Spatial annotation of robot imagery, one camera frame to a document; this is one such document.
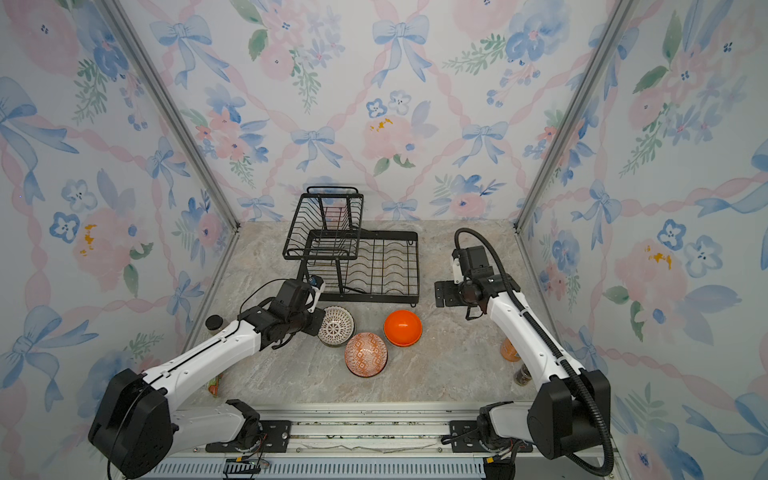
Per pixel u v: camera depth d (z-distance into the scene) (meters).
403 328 0.88
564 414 0.40
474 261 0.64
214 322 0.84
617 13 0.69
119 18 0.69
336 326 0.89
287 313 0.64
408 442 0.74
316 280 0.76
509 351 0.88
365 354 0.85
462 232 0.67
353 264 1.06
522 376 0.79
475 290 0.58
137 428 0.40
